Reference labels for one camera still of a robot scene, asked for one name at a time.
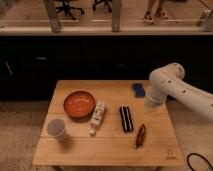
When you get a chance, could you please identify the grey metal post left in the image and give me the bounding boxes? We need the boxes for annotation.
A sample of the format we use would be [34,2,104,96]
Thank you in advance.
[43,0,61,33]

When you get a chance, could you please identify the grey metal post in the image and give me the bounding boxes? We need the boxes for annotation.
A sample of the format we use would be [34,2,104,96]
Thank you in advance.
[43,0,61,33]
[112,0,121,32]

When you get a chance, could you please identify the orange bowl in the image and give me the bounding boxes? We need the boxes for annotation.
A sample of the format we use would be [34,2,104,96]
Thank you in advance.
[63,91,96,118]

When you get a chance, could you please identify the white plastic bottle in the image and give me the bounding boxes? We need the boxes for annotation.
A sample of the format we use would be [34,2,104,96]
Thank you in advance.
[89,101,106,136]

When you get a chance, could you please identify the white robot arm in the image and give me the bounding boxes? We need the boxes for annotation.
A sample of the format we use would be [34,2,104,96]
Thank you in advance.
[145,63,213,121]

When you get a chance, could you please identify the black striped whiteboard eraser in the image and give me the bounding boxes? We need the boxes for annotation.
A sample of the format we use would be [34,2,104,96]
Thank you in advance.
[119,106,134,133]

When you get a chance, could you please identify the blue sponge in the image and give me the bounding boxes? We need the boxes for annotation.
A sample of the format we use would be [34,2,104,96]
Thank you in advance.
[133,83,145,98]

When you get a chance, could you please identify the red brown snack packet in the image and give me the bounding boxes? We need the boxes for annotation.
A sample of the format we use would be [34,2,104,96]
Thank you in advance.
[135,124,146,147]

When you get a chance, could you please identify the white paper cup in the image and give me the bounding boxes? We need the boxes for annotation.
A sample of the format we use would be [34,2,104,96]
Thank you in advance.
[47,119,67,142]

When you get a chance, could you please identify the black office chair right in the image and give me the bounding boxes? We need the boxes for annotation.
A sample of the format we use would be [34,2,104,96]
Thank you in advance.
[92,0,113,13]

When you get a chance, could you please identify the grey metal post middle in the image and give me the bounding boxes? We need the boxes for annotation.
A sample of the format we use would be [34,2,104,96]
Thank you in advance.
[112,0,121,32]

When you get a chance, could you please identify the black floor cable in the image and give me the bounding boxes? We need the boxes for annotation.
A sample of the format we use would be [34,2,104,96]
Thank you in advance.
[186,152,213,171]

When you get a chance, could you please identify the black office chair left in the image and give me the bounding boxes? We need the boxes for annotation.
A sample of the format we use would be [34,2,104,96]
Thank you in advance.
[55,0,85,20]

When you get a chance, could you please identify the person's feet in sneakers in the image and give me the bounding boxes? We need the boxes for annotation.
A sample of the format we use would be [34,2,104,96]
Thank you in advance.
[143,0,168,25]

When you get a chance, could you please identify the black office chair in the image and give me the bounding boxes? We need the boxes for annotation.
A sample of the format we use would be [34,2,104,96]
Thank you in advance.
[92,0,113,13]
[55,0,85,20]

